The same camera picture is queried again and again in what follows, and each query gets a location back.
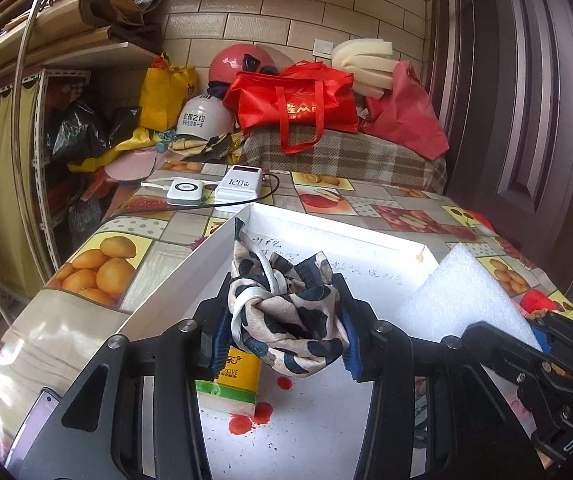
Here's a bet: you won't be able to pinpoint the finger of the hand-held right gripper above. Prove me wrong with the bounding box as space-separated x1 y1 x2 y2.
461 321 552 386
529 310 573 361

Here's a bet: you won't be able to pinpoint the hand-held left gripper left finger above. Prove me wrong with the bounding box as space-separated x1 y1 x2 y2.
9 272 247 480

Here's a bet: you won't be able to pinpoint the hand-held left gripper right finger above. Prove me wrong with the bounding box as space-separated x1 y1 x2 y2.
334 280 547 480

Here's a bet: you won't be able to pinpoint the red plush apple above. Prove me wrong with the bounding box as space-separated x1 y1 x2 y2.
519 290 557 313

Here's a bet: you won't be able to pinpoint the white foam sheet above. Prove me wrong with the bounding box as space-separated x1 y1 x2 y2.
391 243 542 351

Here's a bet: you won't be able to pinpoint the white cardboard box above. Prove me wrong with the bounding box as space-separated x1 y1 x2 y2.
115 203 467 480

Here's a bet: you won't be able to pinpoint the leopard print scarf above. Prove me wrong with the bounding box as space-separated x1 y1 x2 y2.
229 217 352 378

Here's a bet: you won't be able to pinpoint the yellow tissue pack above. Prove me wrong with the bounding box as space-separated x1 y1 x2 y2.
195 347 263 418

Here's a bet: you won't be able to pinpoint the red plastic stool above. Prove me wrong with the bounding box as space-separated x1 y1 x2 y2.
467 212 497 235

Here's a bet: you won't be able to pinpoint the fruit print tablecloth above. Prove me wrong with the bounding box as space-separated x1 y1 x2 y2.
0 160 573 480

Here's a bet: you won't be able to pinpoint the white green power bank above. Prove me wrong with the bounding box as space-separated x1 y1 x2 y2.
166 178 204 207

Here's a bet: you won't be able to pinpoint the plaid cloth cover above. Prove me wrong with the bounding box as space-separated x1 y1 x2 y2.
243 125 448 193

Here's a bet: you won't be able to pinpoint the smartphone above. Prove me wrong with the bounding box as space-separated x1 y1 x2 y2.
4 387 62 471

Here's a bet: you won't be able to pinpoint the pink hand fan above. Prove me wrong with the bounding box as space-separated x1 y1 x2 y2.
104 152 157 183

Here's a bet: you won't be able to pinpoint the patterned yellow cloth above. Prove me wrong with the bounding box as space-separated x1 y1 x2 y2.
169 132 247 161

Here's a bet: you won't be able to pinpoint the brown door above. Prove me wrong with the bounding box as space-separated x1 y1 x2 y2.
431 0 573 311

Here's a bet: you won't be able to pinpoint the white helmet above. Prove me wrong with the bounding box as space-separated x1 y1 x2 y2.
175 94 237 139

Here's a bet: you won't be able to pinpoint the black plastic bag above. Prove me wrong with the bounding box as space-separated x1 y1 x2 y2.
49 100 107 161
109 105 142 146

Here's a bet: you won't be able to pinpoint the red nonwoven bag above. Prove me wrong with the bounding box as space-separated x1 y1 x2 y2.
364 60 450 161

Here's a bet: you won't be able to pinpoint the red tote bag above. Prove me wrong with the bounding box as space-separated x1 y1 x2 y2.
222 60 360 155

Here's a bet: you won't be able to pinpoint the yellow shopping bag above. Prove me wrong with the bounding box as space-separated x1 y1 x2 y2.
139 52 197 131

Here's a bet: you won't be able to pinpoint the red helmet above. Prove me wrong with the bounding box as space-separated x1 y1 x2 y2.
209 43 287 86

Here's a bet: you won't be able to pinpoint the cream foam stack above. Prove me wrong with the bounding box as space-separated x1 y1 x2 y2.
331 38 397 100

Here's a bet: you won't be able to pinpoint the curved metal tube rack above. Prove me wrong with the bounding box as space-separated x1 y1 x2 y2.
0 0 62 286

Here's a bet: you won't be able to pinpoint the wooden shelf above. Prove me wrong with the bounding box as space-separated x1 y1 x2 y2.
0 25 162 91

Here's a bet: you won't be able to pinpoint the brown paper bags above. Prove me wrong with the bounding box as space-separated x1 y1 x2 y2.
79 0 164 53

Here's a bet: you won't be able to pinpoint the black charging cable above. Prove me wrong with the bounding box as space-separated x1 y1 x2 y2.
260 172 282 204

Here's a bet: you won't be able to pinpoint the white metal shelf frame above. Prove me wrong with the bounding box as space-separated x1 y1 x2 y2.
31 67 92 266

